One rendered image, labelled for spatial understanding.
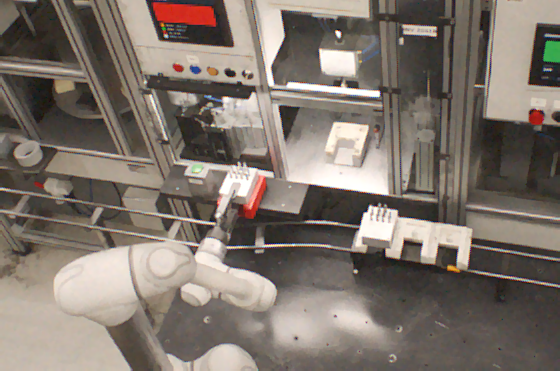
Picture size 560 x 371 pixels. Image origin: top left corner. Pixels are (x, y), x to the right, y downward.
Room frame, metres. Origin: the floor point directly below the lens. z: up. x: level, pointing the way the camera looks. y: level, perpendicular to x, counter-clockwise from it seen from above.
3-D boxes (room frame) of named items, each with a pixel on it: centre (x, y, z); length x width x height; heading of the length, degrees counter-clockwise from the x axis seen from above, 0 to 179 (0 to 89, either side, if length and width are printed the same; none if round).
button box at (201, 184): (1.72, 0.38, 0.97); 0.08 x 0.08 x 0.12; 67
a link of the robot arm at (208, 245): (1.39, 0.35, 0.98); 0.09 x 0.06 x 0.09; 67
